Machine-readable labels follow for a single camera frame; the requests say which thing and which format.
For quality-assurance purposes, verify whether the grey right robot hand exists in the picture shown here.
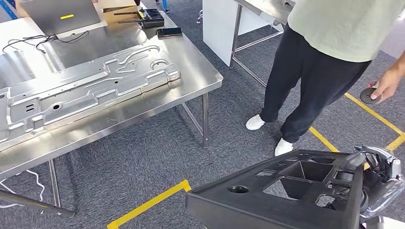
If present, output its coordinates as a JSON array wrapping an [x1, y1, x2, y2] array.
[[340, 145, 405, 219]]

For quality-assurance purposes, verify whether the person's left hand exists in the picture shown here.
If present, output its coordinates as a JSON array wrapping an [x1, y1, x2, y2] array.
[[368, 69, 403, 104]]

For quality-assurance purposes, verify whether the black round disc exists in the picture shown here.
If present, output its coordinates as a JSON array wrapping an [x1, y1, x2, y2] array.
[[360, 87, 383, 105]]

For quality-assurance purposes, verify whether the black panel part with cutouts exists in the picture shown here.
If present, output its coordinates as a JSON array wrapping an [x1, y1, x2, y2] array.
[[186, 149, 369, 229]]

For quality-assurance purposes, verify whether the yellow floor tape square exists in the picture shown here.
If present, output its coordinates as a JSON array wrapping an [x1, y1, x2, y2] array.
[[107, 179, 192, 229], [308, 92, 405, 171]]

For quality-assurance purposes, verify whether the person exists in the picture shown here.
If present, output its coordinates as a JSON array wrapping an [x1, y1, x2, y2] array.
[[245, 0, 405, 157]]

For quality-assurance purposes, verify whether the stainless steel table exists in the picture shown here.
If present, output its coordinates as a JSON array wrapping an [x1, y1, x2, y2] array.
[[229, 0, 298, 88], [0, 12, 224, 219]]

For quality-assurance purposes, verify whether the white partition board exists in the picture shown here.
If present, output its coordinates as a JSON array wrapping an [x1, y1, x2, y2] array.
[[202, 0, 286, 67]]

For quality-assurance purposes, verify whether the black smartphone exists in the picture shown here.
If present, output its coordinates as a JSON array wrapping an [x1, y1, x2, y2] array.
[[156, 27, 183, 39]]

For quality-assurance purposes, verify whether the black remote controller with antennas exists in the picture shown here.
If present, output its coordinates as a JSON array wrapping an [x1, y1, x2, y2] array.
[[114, 8, 165, 30]]

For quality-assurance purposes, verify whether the brown cardboard box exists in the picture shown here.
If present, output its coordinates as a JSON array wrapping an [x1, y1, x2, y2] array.
[[101, 0, 140, 24]]

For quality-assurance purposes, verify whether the stamped sheet metal panel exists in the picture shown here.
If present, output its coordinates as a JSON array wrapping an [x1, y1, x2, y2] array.
[[0, 44, 181, 152]]

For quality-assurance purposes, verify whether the grey laptop with yellow sticker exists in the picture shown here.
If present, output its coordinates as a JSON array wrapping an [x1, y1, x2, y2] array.
[[19, 0, 102, 36]]

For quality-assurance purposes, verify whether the white table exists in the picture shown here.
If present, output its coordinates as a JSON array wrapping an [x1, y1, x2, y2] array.
[[0, 0, 110, 54]]

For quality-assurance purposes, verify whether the blue metal workbench frame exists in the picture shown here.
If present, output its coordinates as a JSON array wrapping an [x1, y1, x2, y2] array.
[[0, 0, 18, 20], [154, 0, 170, 13]]

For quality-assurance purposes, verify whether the white power strip cable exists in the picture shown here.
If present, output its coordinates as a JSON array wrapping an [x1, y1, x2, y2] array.
[[0, 170, 45, 209]]

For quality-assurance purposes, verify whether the black laptop cable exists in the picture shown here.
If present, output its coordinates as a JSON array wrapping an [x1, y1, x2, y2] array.
[[1, 31, 90, 54]]

